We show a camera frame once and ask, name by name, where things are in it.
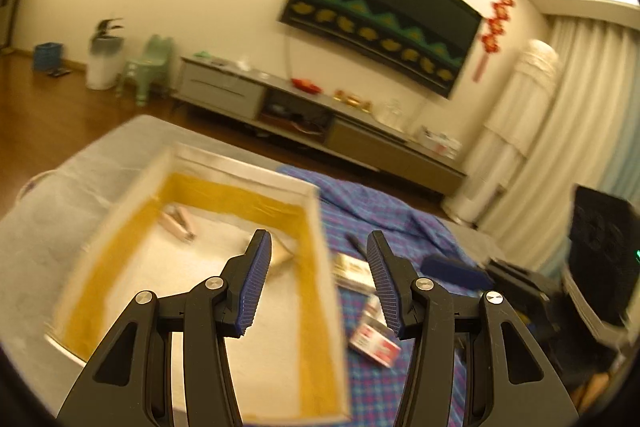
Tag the white standing air conditioner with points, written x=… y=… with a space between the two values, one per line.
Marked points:
x=515 y=117

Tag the red fruit plate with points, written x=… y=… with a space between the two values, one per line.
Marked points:
x=305 y=85

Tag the white box with small things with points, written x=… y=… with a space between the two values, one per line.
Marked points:
x=442 y=142

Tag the grey television cabinet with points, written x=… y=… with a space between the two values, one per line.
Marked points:
x=360 y=142

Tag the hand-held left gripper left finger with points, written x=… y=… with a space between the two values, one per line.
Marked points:
x=252 y=287

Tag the black marker pen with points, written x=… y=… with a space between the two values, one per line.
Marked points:
x=356 y=246

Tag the golden ornaments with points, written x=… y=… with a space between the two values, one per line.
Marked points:
x=352 y=101

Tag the white trash bin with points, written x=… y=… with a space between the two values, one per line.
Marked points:
x=102 y=62

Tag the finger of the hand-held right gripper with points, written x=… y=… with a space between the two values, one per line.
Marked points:
x=455 y=272

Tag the red knot wall decoration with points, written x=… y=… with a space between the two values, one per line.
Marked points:
x=492 y=27

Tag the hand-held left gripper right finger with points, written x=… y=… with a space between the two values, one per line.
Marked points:
x=386 y=287

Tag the clear glass jars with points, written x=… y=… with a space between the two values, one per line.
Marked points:
x=393 y=113

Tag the white foam box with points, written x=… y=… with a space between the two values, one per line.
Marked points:
x=280 y=357

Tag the blue plastic basket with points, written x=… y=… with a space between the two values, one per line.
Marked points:
x=47 y=56

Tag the white curtain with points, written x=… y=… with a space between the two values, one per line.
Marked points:
x=585 y=107

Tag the blue plaid cloth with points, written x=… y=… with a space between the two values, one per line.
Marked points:
x=430 y=232

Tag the wall television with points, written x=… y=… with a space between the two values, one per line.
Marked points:
x=380 y=7

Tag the white barcode packet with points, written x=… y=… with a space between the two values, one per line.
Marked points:
x=350 y=272

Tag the small tan item in box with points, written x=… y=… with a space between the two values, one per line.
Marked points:
x=175 y=222

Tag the green child chair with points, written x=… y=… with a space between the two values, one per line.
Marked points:
x=145 y=67

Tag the red and white packet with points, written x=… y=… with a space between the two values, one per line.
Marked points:
x=372 y=337

